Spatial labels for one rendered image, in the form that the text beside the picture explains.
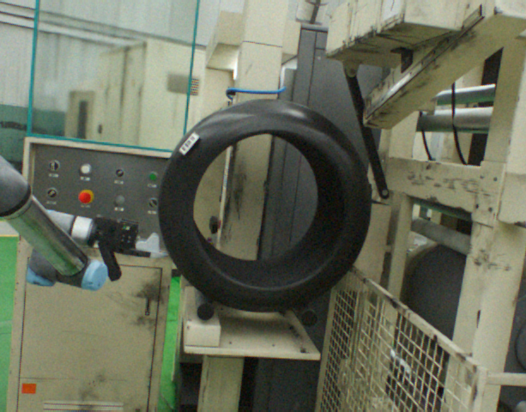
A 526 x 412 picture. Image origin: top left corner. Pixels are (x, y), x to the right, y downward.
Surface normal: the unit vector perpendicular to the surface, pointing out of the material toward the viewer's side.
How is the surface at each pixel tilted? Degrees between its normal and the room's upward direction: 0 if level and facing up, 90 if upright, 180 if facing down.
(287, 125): 79
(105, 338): 91
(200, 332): 90
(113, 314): 90
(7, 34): 90
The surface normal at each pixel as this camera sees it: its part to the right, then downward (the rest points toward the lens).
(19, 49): 0.51, 0.17
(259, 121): 0.13, -0.04
